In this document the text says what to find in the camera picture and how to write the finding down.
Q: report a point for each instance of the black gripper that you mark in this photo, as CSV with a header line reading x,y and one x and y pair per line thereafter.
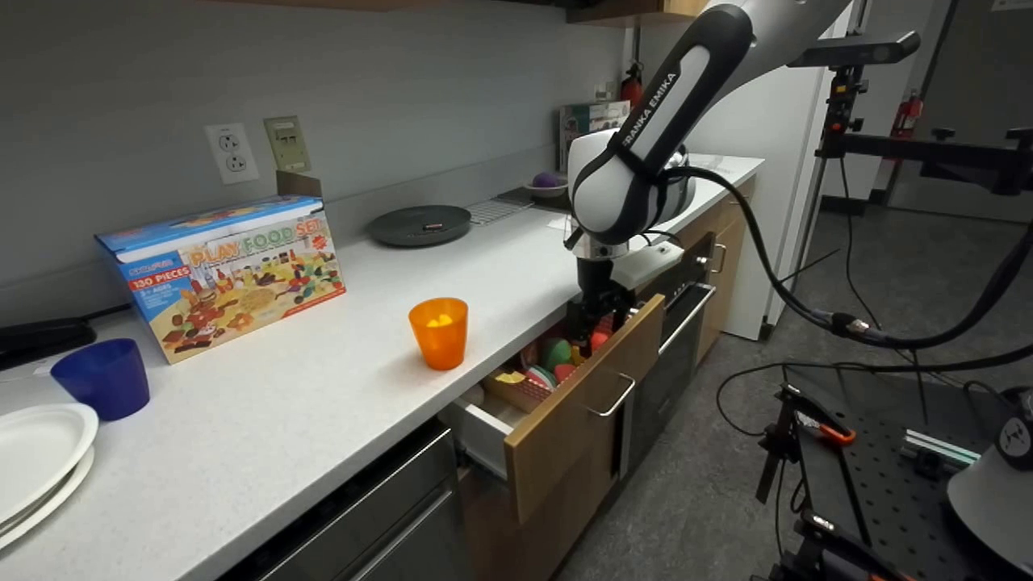
x,y
601,262

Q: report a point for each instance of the wooden kitchen drawer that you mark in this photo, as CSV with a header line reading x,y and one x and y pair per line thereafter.
x,y
561,441

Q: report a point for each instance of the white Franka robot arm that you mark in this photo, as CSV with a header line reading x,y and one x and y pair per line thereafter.
x,y
666,98

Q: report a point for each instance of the red toy food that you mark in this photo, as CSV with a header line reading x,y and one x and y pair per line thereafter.
x,y
599,337

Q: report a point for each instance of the round green toy fruit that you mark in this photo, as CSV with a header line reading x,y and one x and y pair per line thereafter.
x,y
558,352

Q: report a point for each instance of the black undercounter appliance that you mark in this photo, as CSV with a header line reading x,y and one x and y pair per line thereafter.
x,y
666,366

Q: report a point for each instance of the yellow toy food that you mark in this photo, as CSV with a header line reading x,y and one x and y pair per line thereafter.
x,y
512,378

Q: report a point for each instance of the purple bowl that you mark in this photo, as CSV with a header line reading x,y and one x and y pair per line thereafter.
x,y
551,183

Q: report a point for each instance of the wooden end cabinet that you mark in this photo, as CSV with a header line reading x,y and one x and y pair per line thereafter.
x,y
731,244

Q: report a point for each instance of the orange plastic cup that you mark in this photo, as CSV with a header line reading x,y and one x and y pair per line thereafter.
x,y
441,337

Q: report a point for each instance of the upright colourful box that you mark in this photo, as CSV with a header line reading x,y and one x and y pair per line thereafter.
x,y
582,124

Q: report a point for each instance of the white fridge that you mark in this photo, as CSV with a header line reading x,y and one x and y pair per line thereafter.
x,y
785,228

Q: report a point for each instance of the dark round tray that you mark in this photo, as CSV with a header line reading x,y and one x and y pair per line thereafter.
x,y
422,228

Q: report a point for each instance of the red fire extinguisher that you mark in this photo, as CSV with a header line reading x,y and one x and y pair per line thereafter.
x,y
908,118
630,85

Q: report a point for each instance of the black tripod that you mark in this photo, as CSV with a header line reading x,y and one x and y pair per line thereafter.
x,y
793,453

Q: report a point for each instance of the wooden cabinet door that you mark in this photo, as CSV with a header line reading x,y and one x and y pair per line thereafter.
x,y
517,538

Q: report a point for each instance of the dark grey dishwasher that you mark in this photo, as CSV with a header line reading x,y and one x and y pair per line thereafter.
x,y
365,518

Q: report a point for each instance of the black perforated table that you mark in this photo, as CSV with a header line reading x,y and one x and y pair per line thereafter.
x,y
905,504

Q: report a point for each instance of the green tube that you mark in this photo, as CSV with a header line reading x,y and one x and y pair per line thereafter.
x,y
942,448

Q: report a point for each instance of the colourful toy food box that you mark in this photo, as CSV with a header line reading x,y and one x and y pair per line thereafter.
x,y
237,280

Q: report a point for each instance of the white round base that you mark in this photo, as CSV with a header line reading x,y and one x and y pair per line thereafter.
x,y
996,512

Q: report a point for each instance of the blue plastic cup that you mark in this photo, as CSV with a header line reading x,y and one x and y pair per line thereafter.
x,y
105,378

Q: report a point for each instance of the black flat object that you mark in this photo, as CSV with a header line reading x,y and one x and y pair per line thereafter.
x,y
44,342

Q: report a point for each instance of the white plate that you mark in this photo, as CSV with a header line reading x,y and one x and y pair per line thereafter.
x,y
38,453
59,504

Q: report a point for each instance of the wooden wall cabinet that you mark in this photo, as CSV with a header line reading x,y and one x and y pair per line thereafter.
x,y
646,9

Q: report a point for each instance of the black camera stand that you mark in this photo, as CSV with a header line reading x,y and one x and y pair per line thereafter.
x,y
926,155

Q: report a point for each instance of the beige wall plate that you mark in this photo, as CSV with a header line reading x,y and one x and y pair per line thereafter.
x,y
287,143

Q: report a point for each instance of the black stereo camera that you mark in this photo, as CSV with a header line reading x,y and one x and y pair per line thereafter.
x,y
859,50

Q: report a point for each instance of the white wall outlet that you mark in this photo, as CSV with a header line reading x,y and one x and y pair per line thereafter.
x,y
235,152

